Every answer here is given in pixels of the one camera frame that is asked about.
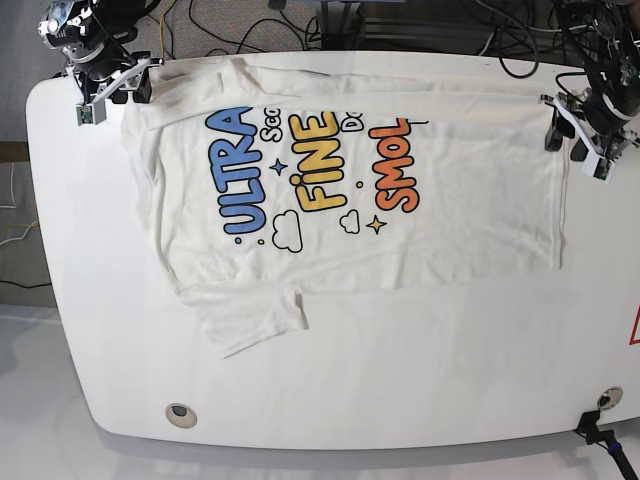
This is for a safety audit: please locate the black clamp with cable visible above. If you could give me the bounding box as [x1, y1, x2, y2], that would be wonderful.
[574, 410, 639, 480]

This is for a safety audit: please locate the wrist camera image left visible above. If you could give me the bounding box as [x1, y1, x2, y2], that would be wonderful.
[76, 100, 106, 126]

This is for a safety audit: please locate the black aluminium frame stand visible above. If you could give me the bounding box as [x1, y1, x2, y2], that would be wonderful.
[315, 1, 371, 51]

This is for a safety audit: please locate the yellow cable on floor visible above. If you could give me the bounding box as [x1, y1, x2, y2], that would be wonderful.
[157, 9, 177, 61]

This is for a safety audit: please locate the left table cable grommet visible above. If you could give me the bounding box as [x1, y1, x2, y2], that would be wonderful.
[165, 403, 198, 429]

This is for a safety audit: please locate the table cable grommet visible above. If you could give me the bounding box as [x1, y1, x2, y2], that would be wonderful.
[165, 403, 198, 429]
[596, 386, 624, 411]

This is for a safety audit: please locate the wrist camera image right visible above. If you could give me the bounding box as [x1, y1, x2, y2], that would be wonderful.
[582, 155, 616, 183]

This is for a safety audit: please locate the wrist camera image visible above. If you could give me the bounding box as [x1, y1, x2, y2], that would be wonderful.
[76, 100, 106, 126]
[582, 155, 616, 183]

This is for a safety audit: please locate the white cable on floor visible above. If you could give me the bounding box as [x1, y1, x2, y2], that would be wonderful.
[0, 164, 41, 246]

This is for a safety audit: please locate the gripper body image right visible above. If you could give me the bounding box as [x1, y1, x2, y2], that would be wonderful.
[538, 89, 639, 161]

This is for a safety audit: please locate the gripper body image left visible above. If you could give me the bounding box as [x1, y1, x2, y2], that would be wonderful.
[63, 42, 163, 103]

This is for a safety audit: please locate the white printed T-shirt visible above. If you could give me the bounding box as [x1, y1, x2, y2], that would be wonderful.
[121, 59, 566, 357]

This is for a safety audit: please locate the right table cable grommet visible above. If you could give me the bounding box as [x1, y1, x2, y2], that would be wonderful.
[596, 386, 624, 411]

